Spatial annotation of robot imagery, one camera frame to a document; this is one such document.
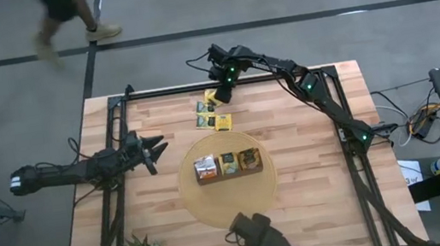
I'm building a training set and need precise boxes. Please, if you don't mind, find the black aluminium rig frame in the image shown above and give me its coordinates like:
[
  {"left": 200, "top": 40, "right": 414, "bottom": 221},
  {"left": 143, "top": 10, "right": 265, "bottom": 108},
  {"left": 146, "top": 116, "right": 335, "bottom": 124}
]
[{"left": 40, "top": 54, "right": 428, "bottom": 246}]

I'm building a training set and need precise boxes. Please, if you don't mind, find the white paper sheet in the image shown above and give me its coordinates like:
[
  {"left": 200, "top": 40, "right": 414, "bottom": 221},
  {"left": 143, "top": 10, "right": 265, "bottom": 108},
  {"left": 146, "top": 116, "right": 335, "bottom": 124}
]
[{"left": 396, "top": 155, "right": 432, "bottom": 216}]

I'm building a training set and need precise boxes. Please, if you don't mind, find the black bulky device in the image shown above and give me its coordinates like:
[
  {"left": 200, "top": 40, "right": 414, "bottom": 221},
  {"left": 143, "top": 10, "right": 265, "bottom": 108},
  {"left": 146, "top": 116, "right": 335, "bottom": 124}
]
[{"left": 222, "top": 202, "right": 314, "bottom": 246}]

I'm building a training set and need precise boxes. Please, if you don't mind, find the desk cable bundle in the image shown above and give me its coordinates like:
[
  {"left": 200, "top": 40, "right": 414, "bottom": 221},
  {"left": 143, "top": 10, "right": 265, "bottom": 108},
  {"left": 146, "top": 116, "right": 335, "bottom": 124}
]
[{"left": 369, "top": 81, "right": 440, "bottom": 153}]

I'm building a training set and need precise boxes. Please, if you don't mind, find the brown wooden tea box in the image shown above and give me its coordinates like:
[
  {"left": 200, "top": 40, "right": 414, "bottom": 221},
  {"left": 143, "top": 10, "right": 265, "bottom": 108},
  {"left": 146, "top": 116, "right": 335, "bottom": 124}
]
[{"left": 192, "top": 146, "right": 267, "bottom": 186}]

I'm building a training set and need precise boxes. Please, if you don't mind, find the person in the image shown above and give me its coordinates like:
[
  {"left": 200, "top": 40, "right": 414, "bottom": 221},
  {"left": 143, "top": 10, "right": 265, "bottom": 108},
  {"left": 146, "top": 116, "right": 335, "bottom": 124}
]
[{"left": 27, "top": 0, "right": 128, "bottom": 73}]

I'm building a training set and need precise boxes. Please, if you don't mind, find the round woven straw placemat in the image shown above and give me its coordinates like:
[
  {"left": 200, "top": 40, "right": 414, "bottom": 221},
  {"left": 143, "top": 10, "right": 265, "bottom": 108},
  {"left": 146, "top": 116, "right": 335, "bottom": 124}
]
[{"left": 170, "top": 124, "right": 285, "bottom": 236}]

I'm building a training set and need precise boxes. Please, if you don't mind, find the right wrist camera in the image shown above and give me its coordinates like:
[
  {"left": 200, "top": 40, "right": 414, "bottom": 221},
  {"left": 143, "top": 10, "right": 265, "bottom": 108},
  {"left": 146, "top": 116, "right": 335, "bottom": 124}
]
[{"left": 206, "top": 42, "right": 232, "bottom": 67}]

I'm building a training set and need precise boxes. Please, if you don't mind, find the orange white tea packet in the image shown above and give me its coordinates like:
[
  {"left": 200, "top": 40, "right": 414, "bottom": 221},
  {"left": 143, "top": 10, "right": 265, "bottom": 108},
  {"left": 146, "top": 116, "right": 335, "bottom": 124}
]
[
  {"left": 195, "top": 164, "right": 220, "bottom": 182},
  {"left": 193, "top": 153, "right": 217, "bottom": 170}
]

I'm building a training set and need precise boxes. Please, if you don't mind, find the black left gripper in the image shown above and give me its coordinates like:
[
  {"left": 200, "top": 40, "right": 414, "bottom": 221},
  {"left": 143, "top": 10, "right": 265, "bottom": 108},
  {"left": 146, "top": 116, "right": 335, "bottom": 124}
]
[{"left": 115, "top": 126, "right": 173, "bottom": 181}]

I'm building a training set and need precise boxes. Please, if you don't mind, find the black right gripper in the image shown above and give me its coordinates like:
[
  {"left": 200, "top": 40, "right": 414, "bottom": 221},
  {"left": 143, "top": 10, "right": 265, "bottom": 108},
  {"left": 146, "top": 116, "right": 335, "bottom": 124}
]
[{"left": 204, "top": 44, "right": 259, "bottom": 106}]

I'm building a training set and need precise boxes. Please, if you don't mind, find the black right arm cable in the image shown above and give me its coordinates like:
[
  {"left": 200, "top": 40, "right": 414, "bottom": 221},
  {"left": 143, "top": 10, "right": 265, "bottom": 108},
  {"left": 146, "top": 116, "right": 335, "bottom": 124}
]
[{"left": 185, "top": 52, "right": 214, "bottom": 77}]

